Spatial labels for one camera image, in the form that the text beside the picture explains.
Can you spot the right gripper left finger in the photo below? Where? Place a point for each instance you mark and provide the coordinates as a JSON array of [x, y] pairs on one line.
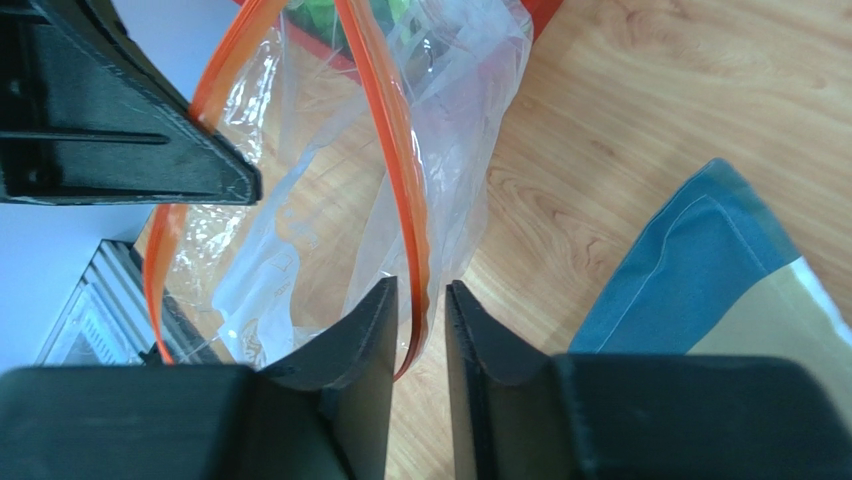
[[322, 412]]

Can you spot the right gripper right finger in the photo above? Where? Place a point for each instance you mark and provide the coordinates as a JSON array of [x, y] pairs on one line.
[[518, 413]]

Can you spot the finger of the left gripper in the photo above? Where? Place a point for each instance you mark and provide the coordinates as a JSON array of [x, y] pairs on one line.
[[87, 119]]

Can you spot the clear zip top bag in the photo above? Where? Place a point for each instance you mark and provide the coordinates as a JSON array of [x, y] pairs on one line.
[[373, 161]]

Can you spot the plaid pillow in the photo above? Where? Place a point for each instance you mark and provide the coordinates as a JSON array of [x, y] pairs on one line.
[[715, 273]]

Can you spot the red plastic bin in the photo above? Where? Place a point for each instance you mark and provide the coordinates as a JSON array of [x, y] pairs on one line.
[[254, 16]]

